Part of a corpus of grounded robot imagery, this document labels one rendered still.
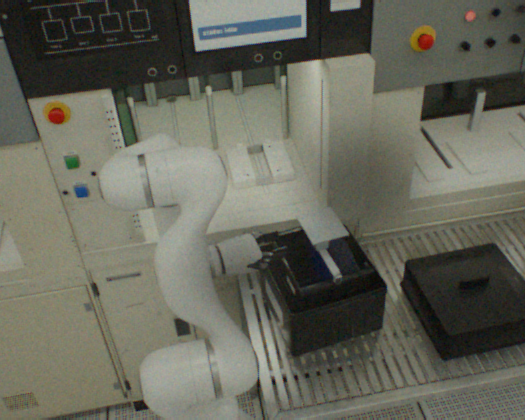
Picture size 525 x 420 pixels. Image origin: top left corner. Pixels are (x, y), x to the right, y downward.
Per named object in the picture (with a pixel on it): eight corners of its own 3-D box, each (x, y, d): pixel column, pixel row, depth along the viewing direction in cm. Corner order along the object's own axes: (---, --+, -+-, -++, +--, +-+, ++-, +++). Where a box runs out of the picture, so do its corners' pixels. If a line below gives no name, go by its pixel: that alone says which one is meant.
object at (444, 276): (442, 361, 161) (449, 330, 152) (398, 282, 183) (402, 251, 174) (545, 338, 165) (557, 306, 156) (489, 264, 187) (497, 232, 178)
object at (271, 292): (259, 287, 184) (256, 246, 173) (342, 263, 190) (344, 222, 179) (292, 358, 164) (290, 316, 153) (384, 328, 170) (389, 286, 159)
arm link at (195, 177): (181, 388, 126) (257, 371, 128) (184, 420, 114) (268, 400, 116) (133, 151, 114) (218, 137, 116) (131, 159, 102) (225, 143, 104)
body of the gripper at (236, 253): (212, 258, 158) (252, 247, 160) (222, 285, 150) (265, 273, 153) (209, 237, 153) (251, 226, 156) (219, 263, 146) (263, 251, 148)
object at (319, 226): (272, 286, 183) (267, 206, 163) (334, 268, 188) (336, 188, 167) (302, 347, 165) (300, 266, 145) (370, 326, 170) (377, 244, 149)
